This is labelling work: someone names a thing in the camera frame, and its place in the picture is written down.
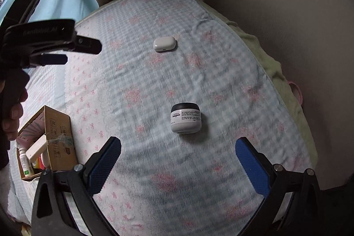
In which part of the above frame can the small red box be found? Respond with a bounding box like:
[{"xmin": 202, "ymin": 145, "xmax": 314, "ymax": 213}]
[{"xmin": 35, "ymin": 153, "xmax": 48, "ymax": 170}]

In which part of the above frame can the white earbuds case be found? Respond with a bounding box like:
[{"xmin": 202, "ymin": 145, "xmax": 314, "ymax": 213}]
[{"xmin": 153, "ymin": 36, "xmax": 177, "ymax": 53}]

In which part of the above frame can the white bottle green label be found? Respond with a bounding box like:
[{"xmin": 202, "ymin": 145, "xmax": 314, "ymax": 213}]
[{"xmin": 18, "ymin": 148, "xmax": 35, "ymax": 177}]

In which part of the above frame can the white rectangular box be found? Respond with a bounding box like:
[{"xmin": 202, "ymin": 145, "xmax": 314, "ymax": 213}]
[{"xmin": 26, "ymin": 134, "xmax": 48, "ymax": 162}]

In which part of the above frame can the person's left hand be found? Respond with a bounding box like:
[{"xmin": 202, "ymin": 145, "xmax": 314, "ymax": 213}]
[{"xmin": 0, "ymin": 81, "xmax": 29, "ymax": 142}]

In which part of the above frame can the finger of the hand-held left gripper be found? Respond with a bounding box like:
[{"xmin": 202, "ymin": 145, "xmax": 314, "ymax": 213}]
[
  {"xmin": 74, "ymin": 34, "xmax": 102, "ymax": 55},
  {"xmin": 39, "ymin": 53, "xmax": 68, "ymax": 66}
]

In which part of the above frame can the checkered pink-flowered bed sheet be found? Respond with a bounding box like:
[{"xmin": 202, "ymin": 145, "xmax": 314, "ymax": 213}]
[{"xmin": 7, "ymin": 0, "xmax": 314, "ymax": 236}]

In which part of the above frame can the cardboard box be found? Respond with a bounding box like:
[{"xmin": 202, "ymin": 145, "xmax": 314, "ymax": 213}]
[{"xmin": 17, "ymin": 105, "xmax": 79, "ymax": 180}]

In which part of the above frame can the light green bed sheet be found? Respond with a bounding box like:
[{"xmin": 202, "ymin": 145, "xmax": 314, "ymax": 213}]
[{"xmin": 194, "ymin": 0, "xmax": 319, "ymax": 171}]

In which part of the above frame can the grey jar black lid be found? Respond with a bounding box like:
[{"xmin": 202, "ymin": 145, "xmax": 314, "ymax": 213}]
[{"xmin": 170, "ymin": 102, "xmax": 202, "ymax": 134}]

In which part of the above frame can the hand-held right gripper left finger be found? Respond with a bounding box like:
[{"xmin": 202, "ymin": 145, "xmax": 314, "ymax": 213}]
[{"xmin": 31, "ymin": 136, "xmax": 123, "ymax": 236}]

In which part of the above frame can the pink looped item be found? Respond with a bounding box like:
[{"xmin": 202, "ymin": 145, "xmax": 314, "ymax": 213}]
[{"xmin": 288, "ymin": 80, "xmax": 304, "ymax": 108}]

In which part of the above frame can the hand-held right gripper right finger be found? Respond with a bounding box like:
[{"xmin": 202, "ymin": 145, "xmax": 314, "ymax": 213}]
[{"xmin": 235, "ymin": 137, "xmax": 325, "ymax": 236}]

